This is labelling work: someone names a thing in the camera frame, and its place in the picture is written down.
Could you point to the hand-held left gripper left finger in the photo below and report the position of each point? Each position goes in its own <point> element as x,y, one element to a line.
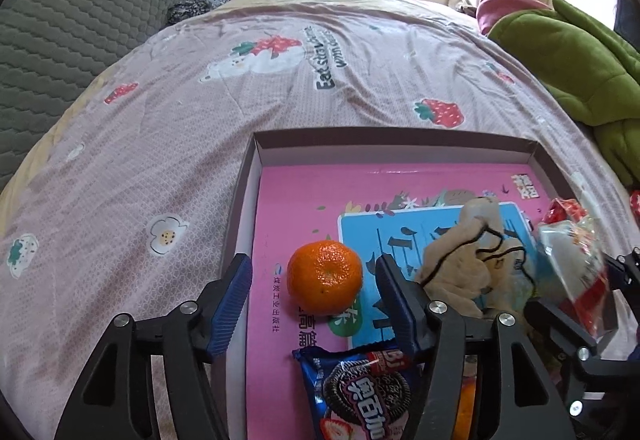
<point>230,315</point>

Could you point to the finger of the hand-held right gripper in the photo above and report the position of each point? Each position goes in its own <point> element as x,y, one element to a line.
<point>627,270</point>
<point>550,317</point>

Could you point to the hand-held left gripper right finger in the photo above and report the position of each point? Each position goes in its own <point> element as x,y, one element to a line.
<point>397,315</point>

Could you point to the egg-shaped packet with red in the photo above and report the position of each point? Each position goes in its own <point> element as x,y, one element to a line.
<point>570,260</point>

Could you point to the beige scrunchie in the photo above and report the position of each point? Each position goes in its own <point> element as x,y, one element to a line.
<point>450,260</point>

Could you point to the orange tangerine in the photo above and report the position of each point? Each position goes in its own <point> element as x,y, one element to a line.
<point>467,405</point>
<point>325,277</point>

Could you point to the blue cookie packet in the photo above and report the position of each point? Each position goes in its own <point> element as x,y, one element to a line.
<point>350,395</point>

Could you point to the shallow grey cardboard box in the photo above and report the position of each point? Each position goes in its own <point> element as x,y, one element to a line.
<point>375,140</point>

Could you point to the red candy packet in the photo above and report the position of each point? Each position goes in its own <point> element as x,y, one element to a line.
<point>636,207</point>

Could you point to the pink book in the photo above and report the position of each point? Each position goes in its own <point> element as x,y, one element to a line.
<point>290,200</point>

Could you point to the printed pink bed sheet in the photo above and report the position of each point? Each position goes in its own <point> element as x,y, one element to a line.
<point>150,145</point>

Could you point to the green blanket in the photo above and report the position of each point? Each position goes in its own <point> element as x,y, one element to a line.
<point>565,60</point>

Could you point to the black television screen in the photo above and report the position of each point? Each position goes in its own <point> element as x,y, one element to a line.
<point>627,17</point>

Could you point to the pink pillow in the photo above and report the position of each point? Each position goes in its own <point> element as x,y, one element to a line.
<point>500,7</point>

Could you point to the dark patterned cloth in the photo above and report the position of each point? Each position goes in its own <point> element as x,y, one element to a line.
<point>195,7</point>

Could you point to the grey quilted headboard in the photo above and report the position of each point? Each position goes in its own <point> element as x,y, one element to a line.
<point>85,10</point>

